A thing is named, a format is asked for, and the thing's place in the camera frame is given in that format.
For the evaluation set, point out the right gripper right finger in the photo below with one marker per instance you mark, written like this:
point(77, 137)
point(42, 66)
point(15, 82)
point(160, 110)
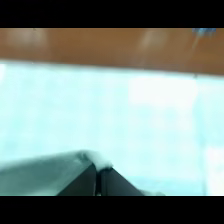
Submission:
point(115, 185)

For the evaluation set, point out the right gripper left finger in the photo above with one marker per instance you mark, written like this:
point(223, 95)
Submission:
point(83, 183)

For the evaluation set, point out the pale green shirt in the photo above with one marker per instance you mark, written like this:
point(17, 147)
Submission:
point(36, 176)

